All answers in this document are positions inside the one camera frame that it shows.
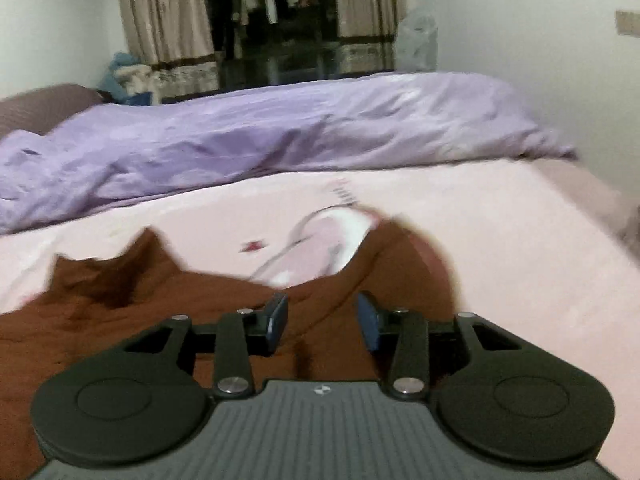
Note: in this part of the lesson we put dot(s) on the plastic covered standing fan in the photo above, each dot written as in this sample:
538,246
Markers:
417,42

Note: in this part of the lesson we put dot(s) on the blue plush toy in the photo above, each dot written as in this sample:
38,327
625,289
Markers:
117,67

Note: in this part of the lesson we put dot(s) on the beige striped curtain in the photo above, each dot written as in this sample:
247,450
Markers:
365,10
165,25

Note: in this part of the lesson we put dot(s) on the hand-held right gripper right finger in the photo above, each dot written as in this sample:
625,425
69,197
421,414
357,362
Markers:
367,322

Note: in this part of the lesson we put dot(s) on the cream plush toy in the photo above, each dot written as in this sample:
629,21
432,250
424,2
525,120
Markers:
140,82

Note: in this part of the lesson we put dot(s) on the brown button jacket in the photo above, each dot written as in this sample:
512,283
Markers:
100,320

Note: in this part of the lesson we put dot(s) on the beige wall switch plate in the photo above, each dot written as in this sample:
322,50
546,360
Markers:
627,24

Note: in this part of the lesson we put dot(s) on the purple duvet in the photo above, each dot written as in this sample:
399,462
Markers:
250,145

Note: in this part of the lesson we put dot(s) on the pink quilted headboard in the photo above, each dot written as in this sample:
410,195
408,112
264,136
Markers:
45,107

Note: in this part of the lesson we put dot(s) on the pink printed bed sheet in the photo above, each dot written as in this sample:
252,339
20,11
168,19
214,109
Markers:
500,260

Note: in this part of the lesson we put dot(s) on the taupe bed mattress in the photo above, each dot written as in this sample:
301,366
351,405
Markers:
600,195

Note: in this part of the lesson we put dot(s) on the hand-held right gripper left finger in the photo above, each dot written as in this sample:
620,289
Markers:
276,325

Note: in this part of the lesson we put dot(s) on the balcony window frame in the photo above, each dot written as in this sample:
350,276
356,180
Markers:
290,67

